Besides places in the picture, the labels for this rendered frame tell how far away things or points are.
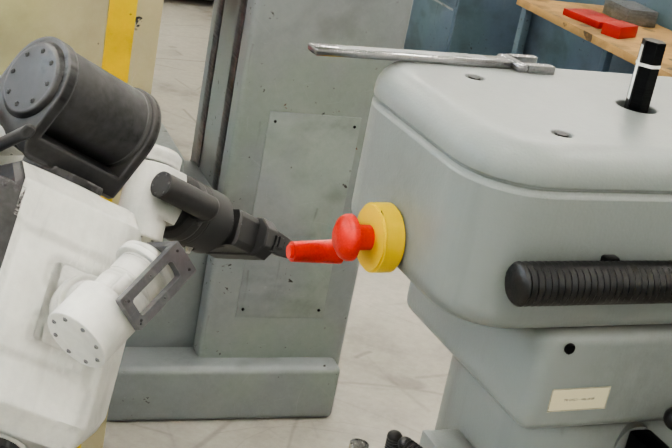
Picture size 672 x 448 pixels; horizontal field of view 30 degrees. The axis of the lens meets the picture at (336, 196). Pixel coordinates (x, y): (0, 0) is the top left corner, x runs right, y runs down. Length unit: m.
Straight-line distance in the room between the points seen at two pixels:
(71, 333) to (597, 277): 0.47
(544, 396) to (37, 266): 0.50
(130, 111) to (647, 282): 0.58
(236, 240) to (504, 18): 7.07
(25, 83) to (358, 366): 3.47
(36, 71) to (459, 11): 7.28
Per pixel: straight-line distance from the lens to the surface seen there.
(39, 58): 1.30
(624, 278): 1.00
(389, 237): 1.04
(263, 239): 1.71
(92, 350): 1.15
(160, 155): 1.61
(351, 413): 4.36
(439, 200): 1.00
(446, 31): 8.56
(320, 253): 1.16
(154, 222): 1.59
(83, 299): 1.14
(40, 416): 1.23
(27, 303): 1.23
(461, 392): 1.23
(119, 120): 1.32
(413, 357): 4.82
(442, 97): 1.04
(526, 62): 1.22
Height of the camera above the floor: 2.15
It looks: 20 degrees down
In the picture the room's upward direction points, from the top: 11 degrees clockwise
